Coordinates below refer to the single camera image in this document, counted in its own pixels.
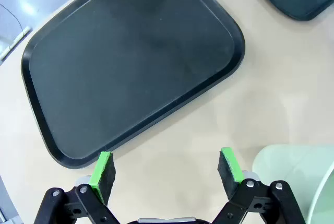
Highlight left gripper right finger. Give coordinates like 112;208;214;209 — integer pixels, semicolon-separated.
212;147;306;224

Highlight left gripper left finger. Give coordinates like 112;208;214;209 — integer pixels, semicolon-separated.
33;151;123;224

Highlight light green plastic cup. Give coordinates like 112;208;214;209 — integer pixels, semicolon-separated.
252;144;334;224

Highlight thin grey floor cable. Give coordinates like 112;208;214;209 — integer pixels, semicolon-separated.
0;4;23;42

